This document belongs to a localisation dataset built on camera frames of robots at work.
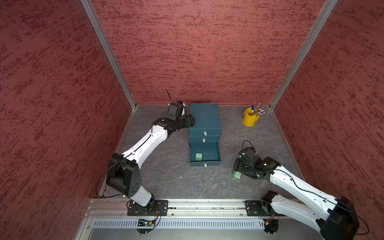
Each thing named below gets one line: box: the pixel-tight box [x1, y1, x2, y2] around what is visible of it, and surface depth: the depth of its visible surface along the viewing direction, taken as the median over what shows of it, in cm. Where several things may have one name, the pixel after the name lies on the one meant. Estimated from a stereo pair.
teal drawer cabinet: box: [189, 103, 222, 167], surface depth 89 cm
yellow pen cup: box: [242, 107, 260, 127], surface depth 107 cm
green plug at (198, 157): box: [195, 153, 203, 162], surface depth 91 cm
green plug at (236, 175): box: [232, 170, 242, 180], surface depth 85 cm
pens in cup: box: [250, 101, 265, 116], surface depth 100 cm
